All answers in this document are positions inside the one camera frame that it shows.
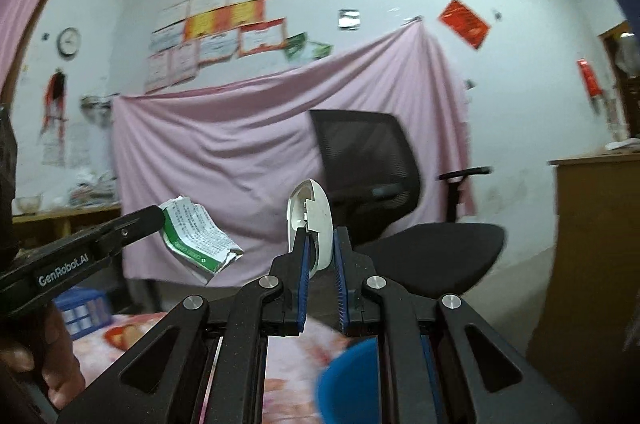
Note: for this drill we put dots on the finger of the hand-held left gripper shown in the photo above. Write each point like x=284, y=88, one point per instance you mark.
x=137, y=221

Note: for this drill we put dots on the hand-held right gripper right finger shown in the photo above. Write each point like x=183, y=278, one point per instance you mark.
x=342, y=284

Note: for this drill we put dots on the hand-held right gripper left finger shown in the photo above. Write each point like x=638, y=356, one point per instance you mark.
x=301, y=284

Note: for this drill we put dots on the green and white paper carton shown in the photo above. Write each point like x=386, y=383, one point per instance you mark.
x=197, y=234

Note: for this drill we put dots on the white plastic shell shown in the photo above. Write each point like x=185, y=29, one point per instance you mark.
x=317, y=214

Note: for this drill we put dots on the blue plastic basin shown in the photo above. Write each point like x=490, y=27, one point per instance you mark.
x=350, y=379

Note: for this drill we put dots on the person's left hand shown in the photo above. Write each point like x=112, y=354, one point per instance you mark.
x=62, y=369

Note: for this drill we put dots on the wooden shelf unit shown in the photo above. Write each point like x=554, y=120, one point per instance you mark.
x=65, y=224

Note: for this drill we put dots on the stack of papers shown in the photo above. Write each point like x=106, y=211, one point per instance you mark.
x=92, y=191

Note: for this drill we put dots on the blue cardboard box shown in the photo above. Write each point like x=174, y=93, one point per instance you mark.
x=82, y=311

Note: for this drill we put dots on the black mesh office chair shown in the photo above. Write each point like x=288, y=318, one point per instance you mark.
x=380, y=184

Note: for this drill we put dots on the floral pink blanket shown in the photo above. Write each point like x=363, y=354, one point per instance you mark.
x=150, y=329

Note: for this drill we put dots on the hanging pink sheet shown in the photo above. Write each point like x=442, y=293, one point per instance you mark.
x=225, y=144

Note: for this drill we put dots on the wooden cabinet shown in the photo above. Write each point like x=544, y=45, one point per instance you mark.
x=595, y=254

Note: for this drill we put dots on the red hanging envelope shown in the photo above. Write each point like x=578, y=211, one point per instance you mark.
x=590, y=79

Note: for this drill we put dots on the paper wall calendar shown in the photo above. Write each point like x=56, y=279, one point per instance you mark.
x=54, y=146

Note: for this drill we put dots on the red tassel wall ornament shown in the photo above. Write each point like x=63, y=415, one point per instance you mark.
x=55, y=99

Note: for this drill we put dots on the round wall clock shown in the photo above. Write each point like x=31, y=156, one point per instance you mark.
x=69, y=42

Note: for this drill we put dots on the group of wall certificates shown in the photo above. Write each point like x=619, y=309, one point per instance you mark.
x=220, y=29

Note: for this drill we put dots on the green wall photos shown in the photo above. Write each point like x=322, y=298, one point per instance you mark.
x=307, y=49

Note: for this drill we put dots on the black and white wall photo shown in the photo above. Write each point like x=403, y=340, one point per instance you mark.
x=349, y=19

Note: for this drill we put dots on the red paper wall square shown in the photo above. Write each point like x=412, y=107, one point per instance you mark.
x=465, y=23

